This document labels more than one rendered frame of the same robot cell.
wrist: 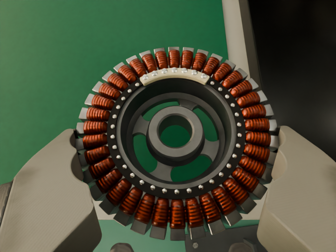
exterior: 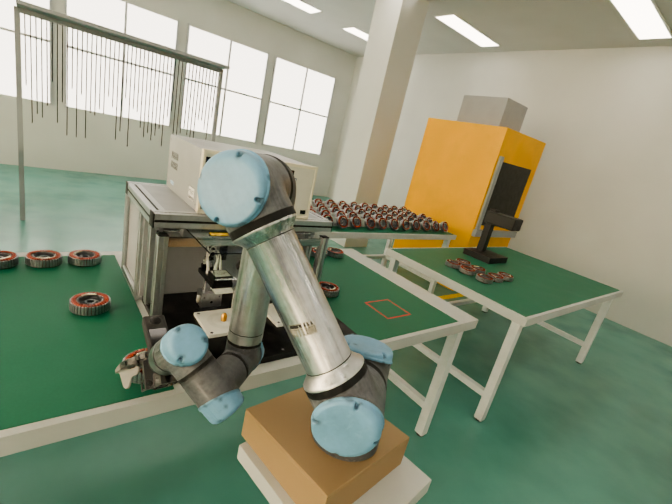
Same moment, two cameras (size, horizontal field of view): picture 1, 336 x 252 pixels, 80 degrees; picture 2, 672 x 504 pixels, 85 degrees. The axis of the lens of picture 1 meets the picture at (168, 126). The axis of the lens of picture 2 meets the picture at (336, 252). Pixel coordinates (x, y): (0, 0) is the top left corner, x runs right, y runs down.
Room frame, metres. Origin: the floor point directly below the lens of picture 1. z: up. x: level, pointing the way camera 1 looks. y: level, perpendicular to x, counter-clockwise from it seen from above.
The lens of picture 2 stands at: (-0.79, 0.24, 1.44)
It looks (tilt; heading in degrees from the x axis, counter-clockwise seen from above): 17 degrees down; 316
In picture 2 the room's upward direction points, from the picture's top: 13 degrees clockwise
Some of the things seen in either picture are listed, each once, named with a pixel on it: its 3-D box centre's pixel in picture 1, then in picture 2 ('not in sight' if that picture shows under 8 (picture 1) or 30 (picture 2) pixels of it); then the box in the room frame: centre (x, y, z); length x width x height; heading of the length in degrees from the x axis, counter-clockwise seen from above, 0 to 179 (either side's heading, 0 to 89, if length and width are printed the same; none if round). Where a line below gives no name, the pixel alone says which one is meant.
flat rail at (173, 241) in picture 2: not in sight; (254, 242); (0.32, -0.42, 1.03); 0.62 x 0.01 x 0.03; 88
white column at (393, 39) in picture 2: not in sight; (371, 130); (3.09, -3.61, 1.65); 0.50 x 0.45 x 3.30; 178
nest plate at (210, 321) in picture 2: not in sight; (223, 321); (0.23, -0.29, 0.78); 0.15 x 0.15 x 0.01; 88
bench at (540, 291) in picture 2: not in sight; (497, 312); (0.32, -2.79, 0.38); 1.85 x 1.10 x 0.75; 88
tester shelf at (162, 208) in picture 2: not in sight; (232, 207); (0.54, -0.42, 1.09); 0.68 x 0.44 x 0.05; 88
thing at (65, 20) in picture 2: not in sight; (129, 137); (3.81, -0.76, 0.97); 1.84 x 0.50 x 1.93; 88
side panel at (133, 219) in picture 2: not in sight; (134, 244); (0.64, -0.10, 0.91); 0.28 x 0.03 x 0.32; 178
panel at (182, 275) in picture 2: not in sight; (233, 254); (0.48, -0.42, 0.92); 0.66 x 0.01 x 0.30; 88
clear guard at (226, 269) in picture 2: not in sight; (234, 249); (0.23, -0.30, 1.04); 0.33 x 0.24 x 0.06; 178
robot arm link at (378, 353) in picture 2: not in sight; (360, 370); (-0.38, -0.30, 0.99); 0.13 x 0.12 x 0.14; 128
